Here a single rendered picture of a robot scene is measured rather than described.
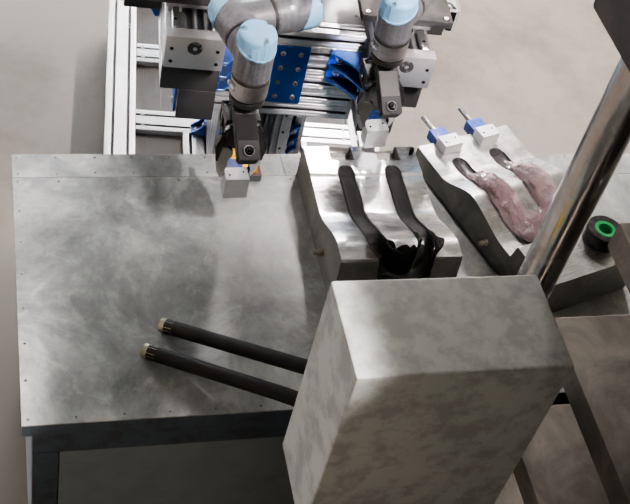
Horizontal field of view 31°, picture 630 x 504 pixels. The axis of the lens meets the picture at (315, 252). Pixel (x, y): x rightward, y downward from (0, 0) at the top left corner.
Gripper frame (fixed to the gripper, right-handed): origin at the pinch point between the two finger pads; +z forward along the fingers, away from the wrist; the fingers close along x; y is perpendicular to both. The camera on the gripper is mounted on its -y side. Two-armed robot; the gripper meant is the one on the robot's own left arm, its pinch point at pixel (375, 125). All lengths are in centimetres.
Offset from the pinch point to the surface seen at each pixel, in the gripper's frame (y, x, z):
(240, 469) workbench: -63, 39, 32
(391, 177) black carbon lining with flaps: -10.4, -2.1, 5.9
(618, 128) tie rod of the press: -76, -2, -78
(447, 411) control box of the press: -100, 24, -52
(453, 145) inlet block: -0.5, -20.1, 8.2
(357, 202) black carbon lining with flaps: -17.4, 7.5, 5.0
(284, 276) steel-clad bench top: -30.9, 25.7, 10.6
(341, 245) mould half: -33.9, 15.9, -2.3
